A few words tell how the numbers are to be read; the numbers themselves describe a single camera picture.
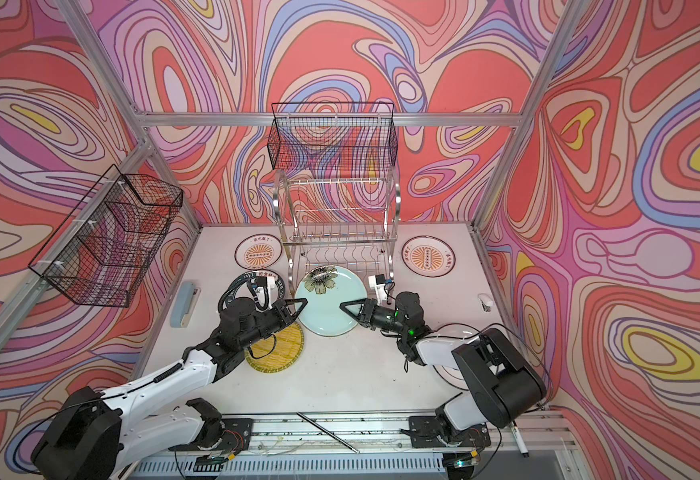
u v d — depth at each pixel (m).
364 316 0.73
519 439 0.72
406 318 0.66
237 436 0.72
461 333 0.84
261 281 0.74
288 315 0.73
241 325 0.62
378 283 0.78
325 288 0.81
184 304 0.92
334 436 0.73
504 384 0.45
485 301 0.95
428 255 1.10
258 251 1.11
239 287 0.99
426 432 0.73
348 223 1.23
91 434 0.40
